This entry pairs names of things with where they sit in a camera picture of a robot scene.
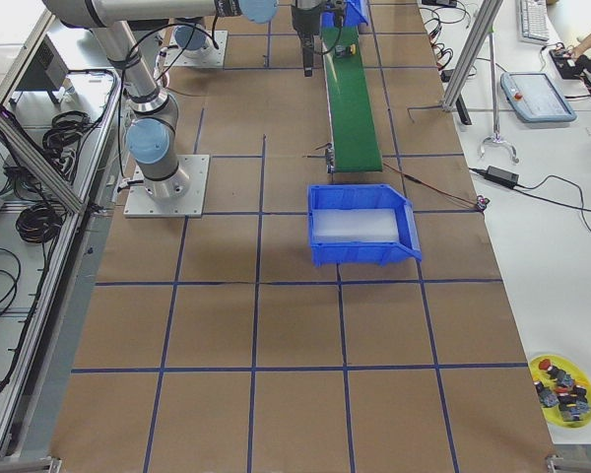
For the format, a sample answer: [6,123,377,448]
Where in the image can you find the right blue plastic bin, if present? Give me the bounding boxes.
[307,184,423,266]

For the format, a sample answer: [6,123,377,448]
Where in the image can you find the aluminium profile post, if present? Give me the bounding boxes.
[441,0,502,111]

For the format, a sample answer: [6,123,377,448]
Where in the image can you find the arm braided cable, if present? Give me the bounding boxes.
[112,14,223,188]

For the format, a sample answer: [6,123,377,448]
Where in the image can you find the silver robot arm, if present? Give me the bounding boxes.
[44,0,279,202]

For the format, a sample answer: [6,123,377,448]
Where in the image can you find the white keyboard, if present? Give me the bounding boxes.
[516,0,550,44]

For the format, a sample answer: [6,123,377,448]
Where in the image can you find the green conveyor belt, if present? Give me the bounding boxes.
[321,27,383,172]

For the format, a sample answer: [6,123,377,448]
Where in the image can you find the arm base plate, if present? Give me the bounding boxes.
[164,27,229,69]
[124,155,210,218]

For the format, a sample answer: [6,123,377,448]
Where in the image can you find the aluminium frame rail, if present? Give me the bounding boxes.
[0,103,87,215]

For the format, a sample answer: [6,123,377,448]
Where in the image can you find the teach pendant tablet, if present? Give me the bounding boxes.
[499,72,577,123]

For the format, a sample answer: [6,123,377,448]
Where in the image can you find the yellow plate of buttons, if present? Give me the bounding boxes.
[528,354,591,429]

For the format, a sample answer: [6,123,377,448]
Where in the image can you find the grabber reaching tool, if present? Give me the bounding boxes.
[479,32,519,164]

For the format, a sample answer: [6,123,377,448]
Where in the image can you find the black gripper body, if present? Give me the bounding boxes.
[291,0,322,35]
[330,4,347,28]

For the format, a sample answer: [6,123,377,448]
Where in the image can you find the white foam pad right bin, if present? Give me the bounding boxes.
[312,209,400,243]

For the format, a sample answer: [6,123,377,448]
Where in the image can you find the black power adapter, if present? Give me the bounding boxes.
[485,166,519,188]

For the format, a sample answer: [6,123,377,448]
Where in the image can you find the blue plastic bin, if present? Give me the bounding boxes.
[322,0,370,28]
[307,184,423,266]

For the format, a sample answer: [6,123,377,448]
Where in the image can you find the red black conveyor wires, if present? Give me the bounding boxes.
[302,142,489,211]

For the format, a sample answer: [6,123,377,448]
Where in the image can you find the left blue plastic bin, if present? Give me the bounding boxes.
[322,0,370,28]

